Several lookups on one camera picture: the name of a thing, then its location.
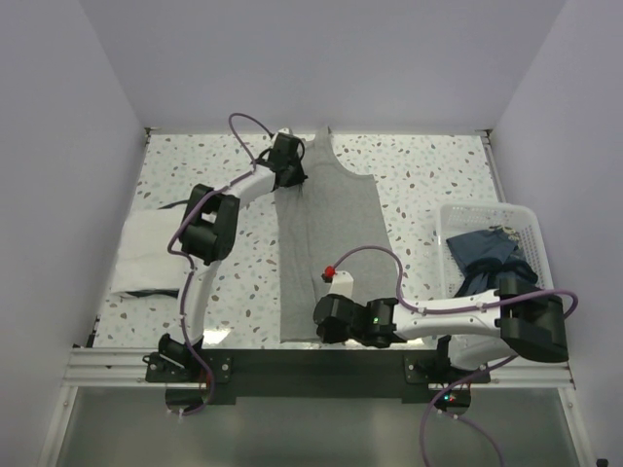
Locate grey tank top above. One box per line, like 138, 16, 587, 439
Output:
275, 127, 397, 341

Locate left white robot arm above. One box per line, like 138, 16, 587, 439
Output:
158, 131, 307, 381

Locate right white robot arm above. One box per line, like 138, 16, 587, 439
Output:
313, 271, 568, 382

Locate dark blue tank tops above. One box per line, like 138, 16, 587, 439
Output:
446, 226, 539, 298

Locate white folded tank top stack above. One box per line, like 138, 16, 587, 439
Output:
110, 200, 187, 298

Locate white plastic basket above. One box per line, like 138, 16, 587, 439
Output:
435, 200, 554, 298

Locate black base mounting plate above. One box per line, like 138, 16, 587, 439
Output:
142, 348, 469, 408

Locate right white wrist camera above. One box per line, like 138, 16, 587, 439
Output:
321, 266, 354, 299

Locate aluminium front rail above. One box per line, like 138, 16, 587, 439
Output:
60, 344, 162, 388

